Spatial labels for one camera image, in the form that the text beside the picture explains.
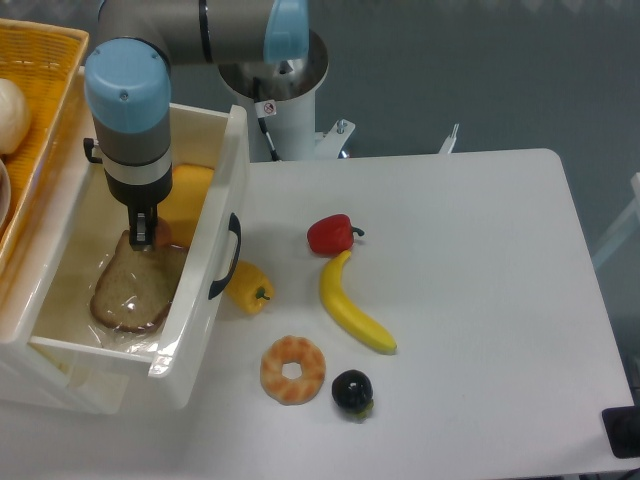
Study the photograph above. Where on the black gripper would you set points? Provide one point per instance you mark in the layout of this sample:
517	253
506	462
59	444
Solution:
141	202

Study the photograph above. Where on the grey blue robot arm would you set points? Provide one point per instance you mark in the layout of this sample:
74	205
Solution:
127	82

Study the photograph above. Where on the open white drawer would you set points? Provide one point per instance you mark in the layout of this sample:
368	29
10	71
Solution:
159	367

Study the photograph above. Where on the white drawer cabinet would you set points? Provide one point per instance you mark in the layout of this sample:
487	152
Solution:
32	375

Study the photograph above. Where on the brown bread slice in wrap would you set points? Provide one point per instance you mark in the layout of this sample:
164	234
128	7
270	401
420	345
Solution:
135	291

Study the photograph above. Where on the yellow bell pepper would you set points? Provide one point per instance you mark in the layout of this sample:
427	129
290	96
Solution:
249	288

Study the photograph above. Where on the dark bowl at left edge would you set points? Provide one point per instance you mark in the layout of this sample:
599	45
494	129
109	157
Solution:
5	195

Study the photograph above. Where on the white round bun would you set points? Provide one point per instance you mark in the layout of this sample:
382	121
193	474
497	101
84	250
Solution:
15	117

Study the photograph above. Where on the red bell pepper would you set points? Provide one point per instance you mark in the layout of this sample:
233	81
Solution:
332	235

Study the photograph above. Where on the yellow wicker basket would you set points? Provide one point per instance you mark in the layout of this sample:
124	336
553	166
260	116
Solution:
43	61

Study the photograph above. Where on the glazed donut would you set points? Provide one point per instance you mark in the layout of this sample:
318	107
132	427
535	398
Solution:
292	370

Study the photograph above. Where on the yellow banana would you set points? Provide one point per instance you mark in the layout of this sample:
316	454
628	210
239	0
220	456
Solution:
347	314

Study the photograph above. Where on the dark purple mangosteen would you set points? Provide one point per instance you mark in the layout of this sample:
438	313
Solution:
353	393

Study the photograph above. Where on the black device at table edge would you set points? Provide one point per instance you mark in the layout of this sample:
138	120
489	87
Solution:
622	429

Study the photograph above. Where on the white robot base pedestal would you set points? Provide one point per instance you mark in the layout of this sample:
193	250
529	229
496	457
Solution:
280	102

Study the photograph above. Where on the white frame at right edge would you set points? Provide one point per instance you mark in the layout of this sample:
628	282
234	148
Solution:
620	230

